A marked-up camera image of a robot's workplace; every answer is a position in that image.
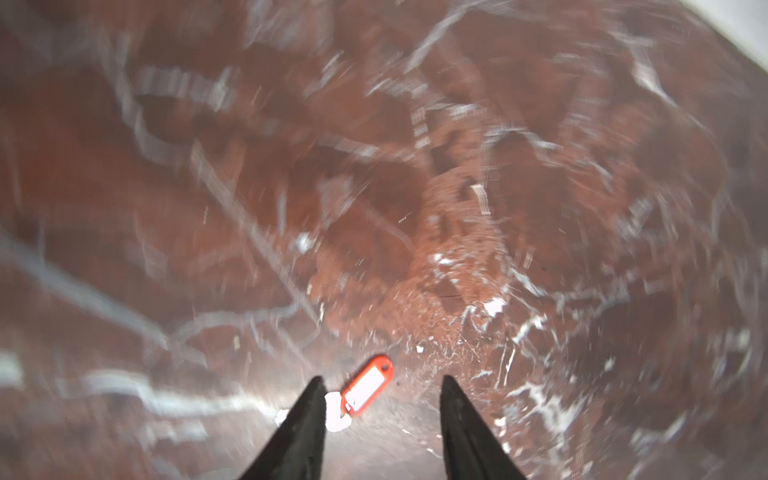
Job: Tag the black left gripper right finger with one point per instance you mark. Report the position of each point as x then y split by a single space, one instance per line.
470 450

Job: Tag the key with red tag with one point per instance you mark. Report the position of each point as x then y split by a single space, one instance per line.
334 411

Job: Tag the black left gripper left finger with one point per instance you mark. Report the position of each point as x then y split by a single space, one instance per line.
295 450

